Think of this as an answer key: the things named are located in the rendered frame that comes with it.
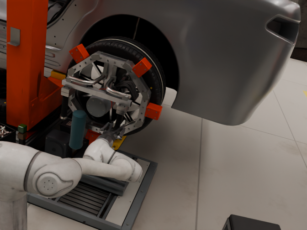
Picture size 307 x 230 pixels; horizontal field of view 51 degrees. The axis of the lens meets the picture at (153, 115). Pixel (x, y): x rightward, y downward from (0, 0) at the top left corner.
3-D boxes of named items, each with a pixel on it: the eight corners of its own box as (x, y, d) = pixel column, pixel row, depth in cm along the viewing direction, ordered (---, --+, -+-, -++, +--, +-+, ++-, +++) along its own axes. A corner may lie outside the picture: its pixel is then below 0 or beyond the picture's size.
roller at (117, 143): (129, 132, 243) (131, 126, 240) (116, 153, 217) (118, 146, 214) (122, 130, 243) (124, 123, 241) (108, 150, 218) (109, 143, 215)
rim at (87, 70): (146, 41, 212) (80, 53, 228) (136, 49, 192) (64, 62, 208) (162, 109, 232) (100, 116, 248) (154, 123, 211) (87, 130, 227)
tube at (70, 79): (106, 79, 197) (109, 63, 192) (94, 90, 180) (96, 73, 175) (80, 70, 199) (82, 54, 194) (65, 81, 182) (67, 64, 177)
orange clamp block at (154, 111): (147, 111, 208) (160, 115, 207) (144, 116, 201) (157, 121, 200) (149, 101, 204) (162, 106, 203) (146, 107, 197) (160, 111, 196)
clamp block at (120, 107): (129, 109, 187) (130, 101, 184) (124, 116, 179) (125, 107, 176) (120, 107, 187) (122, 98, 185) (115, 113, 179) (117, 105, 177)
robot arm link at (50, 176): (87, 158, 109) (49, 148, 109) (71, 168, 91) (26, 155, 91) (77, 195, 109) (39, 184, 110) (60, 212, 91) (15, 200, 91)
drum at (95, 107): (117, 107, 211) (120, 88, 204) (104, 121, 192) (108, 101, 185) (97, 100, 212) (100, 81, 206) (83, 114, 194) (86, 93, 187)
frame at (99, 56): (139, 141, 218) (157, 68, 192) (136, 146, 212) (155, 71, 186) (66, 117, 224) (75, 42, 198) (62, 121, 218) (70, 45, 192)
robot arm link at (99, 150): (89, 149, 165) (111, 161, 164) (75, 166, 151) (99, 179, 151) (95, 133, 159) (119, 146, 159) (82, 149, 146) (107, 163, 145)
